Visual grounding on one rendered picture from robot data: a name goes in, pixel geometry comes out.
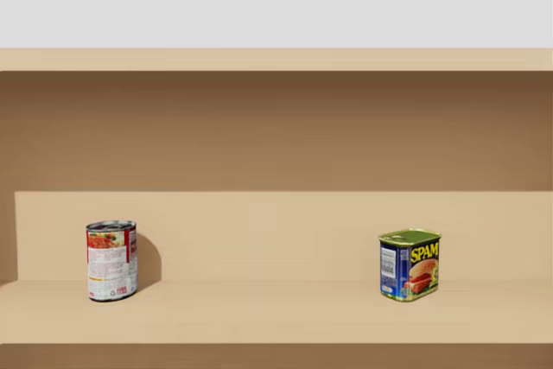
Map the pale wooden shelf unit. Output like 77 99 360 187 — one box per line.
0 47 553 369

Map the green and blue rectangular can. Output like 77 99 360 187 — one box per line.
378 226 444 300

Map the red and white can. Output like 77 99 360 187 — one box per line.
85 219 138 303

